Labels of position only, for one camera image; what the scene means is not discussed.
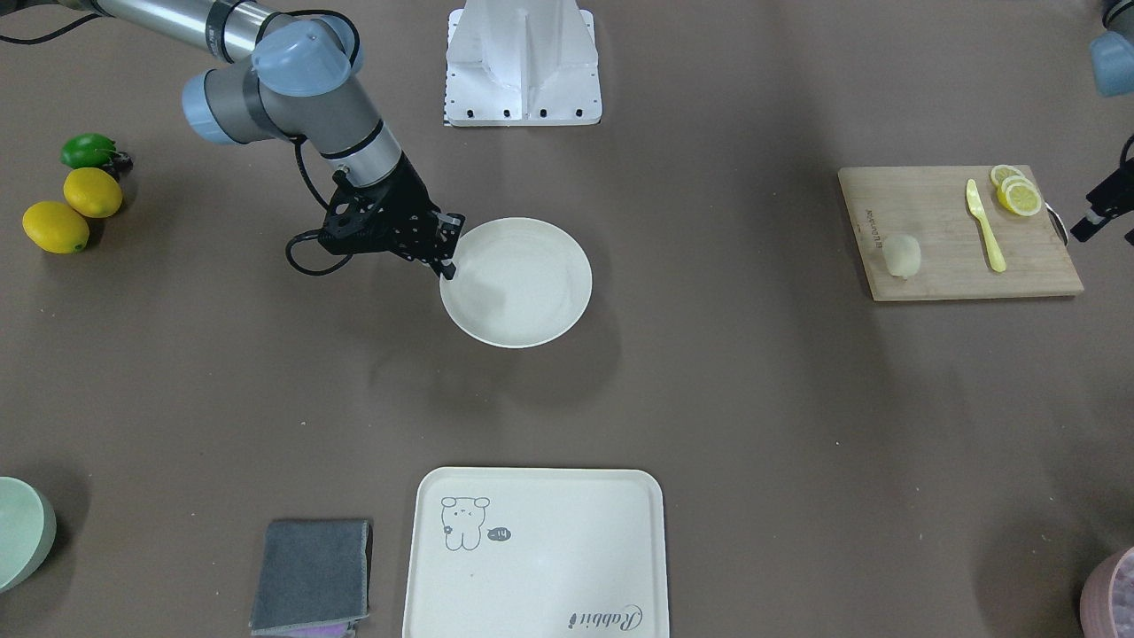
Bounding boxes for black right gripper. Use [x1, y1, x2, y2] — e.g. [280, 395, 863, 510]
[318, 154, 466, 280]

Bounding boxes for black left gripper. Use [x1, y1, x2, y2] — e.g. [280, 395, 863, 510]
[1070, 135, 1133, 243]

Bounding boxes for cream round plate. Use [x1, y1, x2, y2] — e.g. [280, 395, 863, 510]
[439, 216, 593, 350]

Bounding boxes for pale white bun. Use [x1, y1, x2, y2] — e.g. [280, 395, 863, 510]
[882, 233, 922, 279]

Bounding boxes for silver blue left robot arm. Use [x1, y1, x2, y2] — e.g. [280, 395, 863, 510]
[1070, 1, 1133, 243]

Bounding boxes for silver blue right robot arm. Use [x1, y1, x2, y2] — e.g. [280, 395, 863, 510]
[67, 1, 465, 280]

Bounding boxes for cream rabbit tray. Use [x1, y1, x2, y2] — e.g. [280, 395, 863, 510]
[401, 467, 670, 637]

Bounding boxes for lemon slices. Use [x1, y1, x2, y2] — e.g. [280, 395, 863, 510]
[990, 163, 1046, 215]

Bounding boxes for yellow plastic knife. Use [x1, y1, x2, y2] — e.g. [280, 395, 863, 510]
[965, 178, 1007, 272]

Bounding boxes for wooden cutting board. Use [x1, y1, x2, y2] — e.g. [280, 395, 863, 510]
[837, 165, 1084, 301]

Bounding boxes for grey folded cloth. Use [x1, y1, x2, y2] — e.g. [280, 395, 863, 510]
[249, 518, 371, 637]

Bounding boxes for dark cherries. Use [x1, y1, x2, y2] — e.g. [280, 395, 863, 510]
[103, 151, 134, 181]

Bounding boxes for yellow lemon far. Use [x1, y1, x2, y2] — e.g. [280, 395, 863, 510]
[62, 168, 124, 219]

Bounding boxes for yellow lemon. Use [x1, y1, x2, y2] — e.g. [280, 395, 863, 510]
[23, 199, 88, 254]
[62, 168, 124, 219]

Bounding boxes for green lime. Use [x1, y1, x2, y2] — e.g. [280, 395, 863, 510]
[59, 133, 118, 169]

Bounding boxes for yellow lemon near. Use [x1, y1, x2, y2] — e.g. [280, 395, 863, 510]
[23, 199, 88, 254]

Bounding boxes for pink bowl with ice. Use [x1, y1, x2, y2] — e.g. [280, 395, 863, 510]
[1080, 548, 1133, 637]

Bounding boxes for mint green bowl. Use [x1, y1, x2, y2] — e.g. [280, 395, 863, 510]
[1, 477, 57, 592]

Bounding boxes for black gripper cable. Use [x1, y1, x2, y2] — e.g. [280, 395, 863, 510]
[285, 137, 355, 277]

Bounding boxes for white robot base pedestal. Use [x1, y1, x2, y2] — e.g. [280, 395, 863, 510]
[443, 1, 603, 127]

